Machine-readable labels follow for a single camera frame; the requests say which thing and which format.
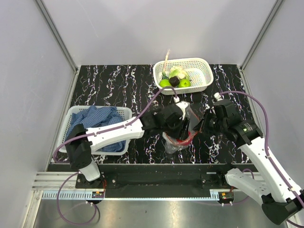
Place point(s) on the blue checkered cloth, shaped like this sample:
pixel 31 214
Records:
pixel 92 116

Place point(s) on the fake green apple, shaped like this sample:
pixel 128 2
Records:
pixel 184 83
pixel 164 83

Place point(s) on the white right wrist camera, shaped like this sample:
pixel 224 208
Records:
pixel 217 96

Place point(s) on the fake green white cabbage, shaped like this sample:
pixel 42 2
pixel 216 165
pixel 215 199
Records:
pixel 179 72

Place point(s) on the fake green onion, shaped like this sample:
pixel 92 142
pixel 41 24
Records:
pixel 165 64

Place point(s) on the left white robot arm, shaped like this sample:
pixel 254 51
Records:
pixel 81 142

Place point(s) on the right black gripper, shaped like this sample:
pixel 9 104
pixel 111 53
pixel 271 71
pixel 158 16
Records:
pixel 208 113

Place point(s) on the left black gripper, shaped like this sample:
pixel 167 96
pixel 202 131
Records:
pixel 182 132

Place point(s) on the fake dark purple fruit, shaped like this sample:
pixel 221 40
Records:
pixel 174 81

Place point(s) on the fake red fruit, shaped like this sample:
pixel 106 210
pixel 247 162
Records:
pixel 185 142

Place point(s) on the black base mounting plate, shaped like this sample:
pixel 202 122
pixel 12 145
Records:
pixel 160 182

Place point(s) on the white laundry basket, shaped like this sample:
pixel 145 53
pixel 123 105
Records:
pixel 113 149

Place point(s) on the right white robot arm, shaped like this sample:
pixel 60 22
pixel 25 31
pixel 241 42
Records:
pixel 279 197

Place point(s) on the white perforated plastic basket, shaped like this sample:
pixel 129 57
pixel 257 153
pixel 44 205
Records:
pixel 197 70

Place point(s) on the clear zip top bag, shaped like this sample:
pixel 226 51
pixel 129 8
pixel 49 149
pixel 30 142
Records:
pixel 174 143

